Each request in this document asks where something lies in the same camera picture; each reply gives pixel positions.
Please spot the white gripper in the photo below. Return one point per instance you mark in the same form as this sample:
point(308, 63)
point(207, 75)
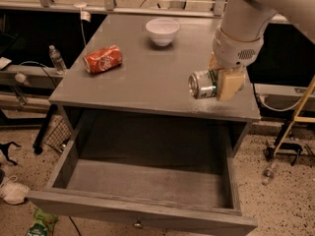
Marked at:
point(231, 52)

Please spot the green silver 7up can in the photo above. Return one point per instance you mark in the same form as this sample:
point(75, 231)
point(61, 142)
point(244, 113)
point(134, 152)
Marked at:
point(203, 84)

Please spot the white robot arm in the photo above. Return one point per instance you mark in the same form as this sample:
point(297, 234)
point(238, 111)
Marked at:
point(239, 37)

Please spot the orange soda can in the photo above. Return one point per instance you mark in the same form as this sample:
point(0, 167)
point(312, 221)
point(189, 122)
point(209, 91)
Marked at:
point(103, 59)

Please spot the open grey top drawer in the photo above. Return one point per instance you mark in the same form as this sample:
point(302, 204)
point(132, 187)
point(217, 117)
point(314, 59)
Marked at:
point(184, 190)

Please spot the white ceramic bowl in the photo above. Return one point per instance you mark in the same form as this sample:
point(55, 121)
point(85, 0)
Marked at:
point(162, 31)

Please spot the grey wooden cabinet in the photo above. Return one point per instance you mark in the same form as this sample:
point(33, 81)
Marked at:
point(152, 82)

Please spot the plastic bottle on floor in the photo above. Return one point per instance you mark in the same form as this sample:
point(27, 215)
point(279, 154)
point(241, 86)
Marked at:
point(269, 173)

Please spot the white hanging tag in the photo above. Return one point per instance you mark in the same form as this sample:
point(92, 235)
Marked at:
point(86, 16)

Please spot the clear plastic water bottle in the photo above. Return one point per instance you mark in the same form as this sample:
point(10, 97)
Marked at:
point(57, 60)

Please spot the grey side bench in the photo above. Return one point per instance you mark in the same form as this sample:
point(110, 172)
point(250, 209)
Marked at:
point(30, 77)

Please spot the black clamp on floor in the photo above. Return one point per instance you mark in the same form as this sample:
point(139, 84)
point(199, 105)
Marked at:
point(5, 150)

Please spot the green snack bag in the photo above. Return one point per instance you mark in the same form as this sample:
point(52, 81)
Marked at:
point(43, 223)

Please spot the white face mask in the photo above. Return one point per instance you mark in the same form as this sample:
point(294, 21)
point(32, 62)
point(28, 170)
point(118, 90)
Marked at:
point(12, 191)

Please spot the metal railing frame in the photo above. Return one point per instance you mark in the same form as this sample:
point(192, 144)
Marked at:
point(131, 4)

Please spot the wire mesh basket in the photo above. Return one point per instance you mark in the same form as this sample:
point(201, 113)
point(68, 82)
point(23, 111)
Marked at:
point(58, 136)

